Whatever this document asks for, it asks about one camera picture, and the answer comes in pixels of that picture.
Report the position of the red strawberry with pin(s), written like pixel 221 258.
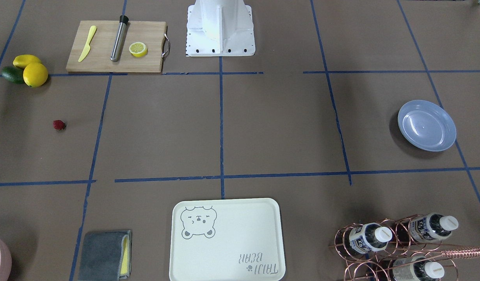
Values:
pixel 59 125

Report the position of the blue plate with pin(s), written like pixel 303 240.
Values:
pixel 427 126

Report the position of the cream bear tray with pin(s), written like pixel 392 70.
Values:
pixel 227 240

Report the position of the lemon half slice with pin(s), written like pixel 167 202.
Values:
pixel 138 49

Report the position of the dark drink bottle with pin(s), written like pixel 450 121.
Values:
pixel 416 268
pixel 365 239
pixel 432 227

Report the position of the bamboo cutting board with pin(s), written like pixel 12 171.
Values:
pixel 152 33

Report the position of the steel muddler black tip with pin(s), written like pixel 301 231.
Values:
pixel 120 38

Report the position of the yellow sponge cloth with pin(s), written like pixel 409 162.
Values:
pixel 125 260

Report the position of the grey folded cloth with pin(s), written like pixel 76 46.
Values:
pixel 102 254

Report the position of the yellow plastic knife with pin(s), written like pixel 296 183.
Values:
pixel 87 47

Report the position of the round yellow lemon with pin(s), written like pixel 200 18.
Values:
pixel 35 74

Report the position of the dark drink bottle front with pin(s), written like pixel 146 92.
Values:
pixel 416 268

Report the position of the oval yellow lemon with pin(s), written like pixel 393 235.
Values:
pixel 22 61

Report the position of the green lime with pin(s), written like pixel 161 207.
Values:
pixel 13 74

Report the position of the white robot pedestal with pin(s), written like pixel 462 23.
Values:
pixel 220 28

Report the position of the copper wire bottle rack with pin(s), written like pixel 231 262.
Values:
pixel 376 266

